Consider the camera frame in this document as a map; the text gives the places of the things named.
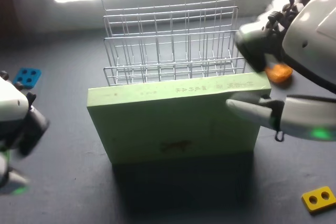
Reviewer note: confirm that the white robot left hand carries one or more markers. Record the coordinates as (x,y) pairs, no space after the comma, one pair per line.
(13,103)

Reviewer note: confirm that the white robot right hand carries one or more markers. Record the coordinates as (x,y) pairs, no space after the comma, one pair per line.
(309,37)

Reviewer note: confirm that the blue four-hole block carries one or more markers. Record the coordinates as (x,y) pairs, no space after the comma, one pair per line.
(27,78)

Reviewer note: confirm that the orange toy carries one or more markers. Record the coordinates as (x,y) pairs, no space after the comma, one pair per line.
(279,74)

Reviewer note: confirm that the grey table cloth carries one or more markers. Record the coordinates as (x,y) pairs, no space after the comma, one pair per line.
(65,134)

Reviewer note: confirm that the yellow two-hole block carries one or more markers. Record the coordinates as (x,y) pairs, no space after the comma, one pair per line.
(319,199)

